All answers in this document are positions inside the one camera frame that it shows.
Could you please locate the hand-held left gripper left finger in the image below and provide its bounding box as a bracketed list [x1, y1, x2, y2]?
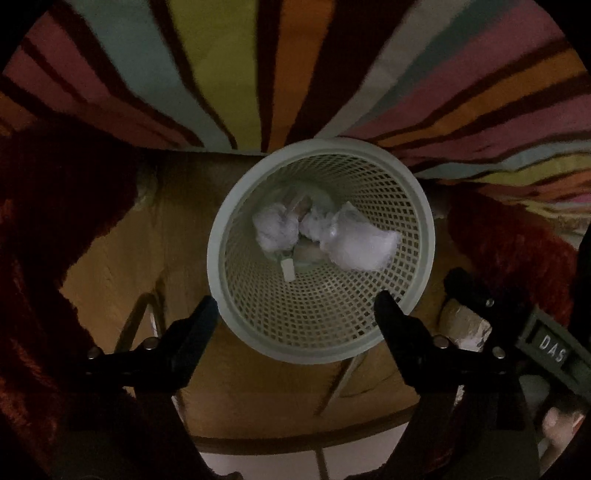
[53, 296, 219, 480]

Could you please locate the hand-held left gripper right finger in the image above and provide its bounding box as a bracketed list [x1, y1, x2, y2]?
[374, 291, 539, 480]

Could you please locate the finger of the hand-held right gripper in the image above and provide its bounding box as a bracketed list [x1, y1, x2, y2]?
[444, 268, 533, 350]

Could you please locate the white mesh waste basket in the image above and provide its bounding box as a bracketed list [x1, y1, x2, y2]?
[207, 137, 437, 365]

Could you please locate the white plastic packet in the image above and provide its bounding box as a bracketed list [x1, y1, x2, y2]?
[323, 202, 402, 271]

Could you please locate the white paper ball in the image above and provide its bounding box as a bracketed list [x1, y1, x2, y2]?
[300, 205, 340, 243]
[253, 200, 301, 252]

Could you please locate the person's right hand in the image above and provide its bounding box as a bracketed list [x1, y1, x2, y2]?
[542, 406, 583, 448]

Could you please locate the pale beige object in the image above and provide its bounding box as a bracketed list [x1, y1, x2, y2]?
[438, 300, 491, 352]

